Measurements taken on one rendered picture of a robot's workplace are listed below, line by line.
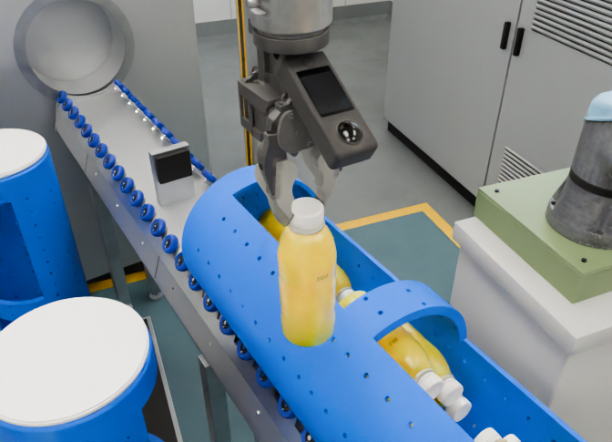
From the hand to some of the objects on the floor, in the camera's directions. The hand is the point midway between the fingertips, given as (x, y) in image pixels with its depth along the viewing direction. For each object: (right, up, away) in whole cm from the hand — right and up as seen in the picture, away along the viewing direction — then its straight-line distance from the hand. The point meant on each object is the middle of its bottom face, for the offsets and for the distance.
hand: (306, 212), depth 65 cm
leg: (-25, -89, +123) cm, 153 cm away
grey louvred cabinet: (+113, +3, +254) cm, 278 cm away
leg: (-78, -42, +190) cm, 210 cm away
